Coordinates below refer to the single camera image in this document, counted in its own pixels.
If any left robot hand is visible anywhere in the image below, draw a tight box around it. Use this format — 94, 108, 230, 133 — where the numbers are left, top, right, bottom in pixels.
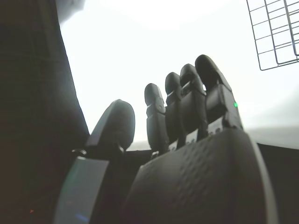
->
52, 55, 279, 224

